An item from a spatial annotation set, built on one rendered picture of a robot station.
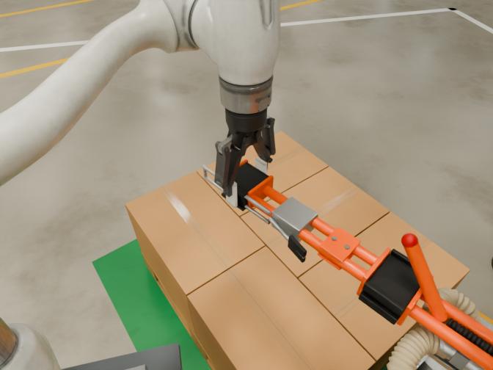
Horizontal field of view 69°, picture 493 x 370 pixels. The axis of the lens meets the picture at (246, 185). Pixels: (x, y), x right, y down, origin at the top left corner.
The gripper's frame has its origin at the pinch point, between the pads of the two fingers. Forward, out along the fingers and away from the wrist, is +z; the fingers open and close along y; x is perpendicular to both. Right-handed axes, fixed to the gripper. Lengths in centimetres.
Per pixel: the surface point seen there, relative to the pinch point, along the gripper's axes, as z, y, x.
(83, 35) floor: 127, 133, 427
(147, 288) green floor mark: 128, -7, 73
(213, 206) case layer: 73, 31, 53
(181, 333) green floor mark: 128, -9, 39
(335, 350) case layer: 74, 17, -27
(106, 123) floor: 128, 57, 233
